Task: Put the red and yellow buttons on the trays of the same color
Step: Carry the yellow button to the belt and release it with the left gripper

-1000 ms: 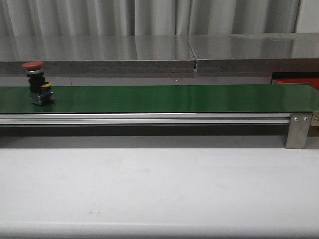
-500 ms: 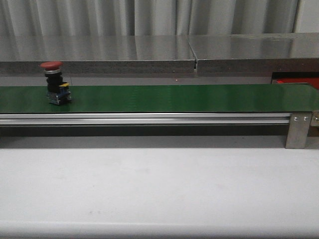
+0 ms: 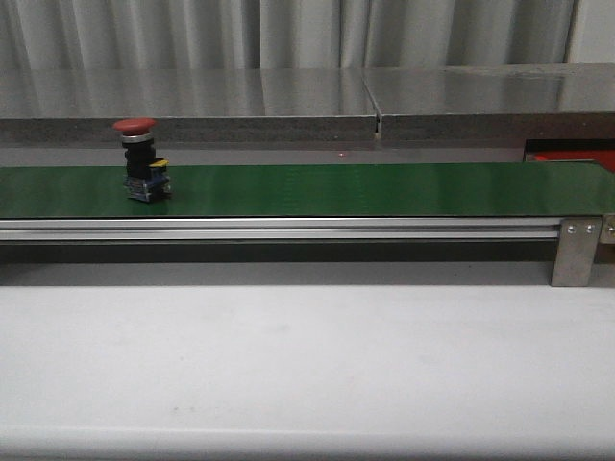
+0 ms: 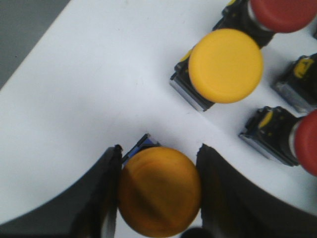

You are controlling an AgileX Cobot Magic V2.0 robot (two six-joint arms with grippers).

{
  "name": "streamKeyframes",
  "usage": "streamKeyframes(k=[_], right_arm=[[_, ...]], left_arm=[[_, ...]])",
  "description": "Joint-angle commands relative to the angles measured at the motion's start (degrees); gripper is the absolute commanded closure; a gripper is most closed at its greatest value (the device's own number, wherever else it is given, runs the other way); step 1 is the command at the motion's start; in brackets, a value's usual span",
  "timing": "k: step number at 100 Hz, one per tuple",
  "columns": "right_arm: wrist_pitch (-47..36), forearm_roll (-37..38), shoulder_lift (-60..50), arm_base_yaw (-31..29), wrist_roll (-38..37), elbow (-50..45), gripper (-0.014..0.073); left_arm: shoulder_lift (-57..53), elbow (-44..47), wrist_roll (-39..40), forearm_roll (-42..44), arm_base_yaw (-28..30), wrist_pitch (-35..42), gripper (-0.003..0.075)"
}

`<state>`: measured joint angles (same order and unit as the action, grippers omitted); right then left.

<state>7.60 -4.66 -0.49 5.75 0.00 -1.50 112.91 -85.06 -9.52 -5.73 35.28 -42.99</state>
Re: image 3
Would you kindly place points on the aluminium conveyor side rail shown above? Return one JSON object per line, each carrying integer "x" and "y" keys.
{"x": 276, "y": 229}

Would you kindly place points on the red bin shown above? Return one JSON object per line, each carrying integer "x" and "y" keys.
{"x": 605, "y": 158}

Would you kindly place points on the grey pleated curtain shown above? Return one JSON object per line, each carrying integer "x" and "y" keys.
{"x": 87, "y": 35}

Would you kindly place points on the small steel end bracket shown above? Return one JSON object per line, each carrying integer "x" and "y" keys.
{"x": 608, "y": 230}

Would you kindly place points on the green conveyor belt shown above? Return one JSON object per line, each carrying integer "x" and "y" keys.
{"x": 536, "y": 189}

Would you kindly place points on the left stainless steel table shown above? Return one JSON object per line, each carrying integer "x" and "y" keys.
{"x": 70, "y": 107}

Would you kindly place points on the steel conveyor support bracket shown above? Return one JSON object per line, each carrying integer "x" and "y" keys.
{"x": 577, "y": 244}

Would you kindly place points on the stainless steel table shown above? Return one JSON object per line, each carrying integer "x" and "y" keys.
{"x": 70, "y": 107}
{"x": 524, "y": 101}

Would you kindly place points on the red mushroom push button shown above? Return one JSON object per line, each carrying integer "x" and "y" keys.
{"x": 147, "y": 178}

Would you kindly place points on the right stainless steel table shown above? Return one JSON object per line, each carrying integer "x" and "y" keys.
{"x": 524, "y": 101}

